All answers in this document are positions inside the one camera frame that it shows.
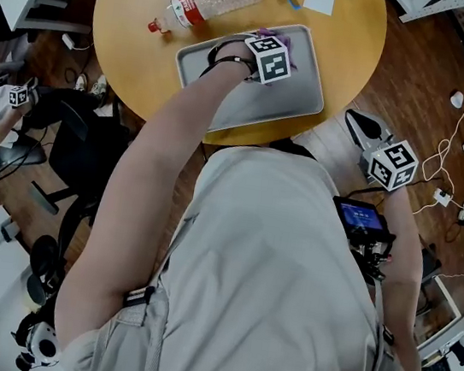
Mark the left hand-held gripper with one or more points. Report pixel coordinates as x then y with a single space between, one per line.
270 60

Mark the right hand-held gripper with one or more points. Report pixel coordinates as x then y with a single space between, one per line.
392 165

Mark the purple cloth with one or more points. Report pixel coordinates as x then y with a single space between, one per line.
290 46

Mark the grey tray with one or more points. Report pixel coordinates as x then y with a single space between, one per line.
288 98

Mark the person's right forearm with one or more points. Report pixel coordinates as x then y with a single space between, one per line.
403 240

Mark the person's left forearm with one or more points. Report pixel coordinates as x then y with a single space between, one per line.
170 136

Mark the black waist screen device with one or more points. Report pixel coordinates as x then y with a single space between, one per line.
358 218

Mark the white round object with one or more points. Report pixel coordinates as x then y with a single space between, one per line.
457 99

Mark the white power adapter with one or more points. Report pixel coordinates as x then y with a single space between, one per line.
442 197

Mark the white metal shelf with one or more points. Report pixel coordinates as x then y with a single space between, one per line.
423 3

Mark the person's pale t-shirt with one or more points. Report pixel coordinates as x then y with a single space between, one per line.
266 272

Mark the white floor adapter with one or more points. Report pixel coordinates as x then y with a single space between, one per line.
69 41

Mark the black office chair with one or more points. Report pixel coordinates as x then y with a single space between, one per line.
86 150

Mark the white and black camera device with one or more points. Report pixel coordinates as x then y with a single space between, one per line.
42 344

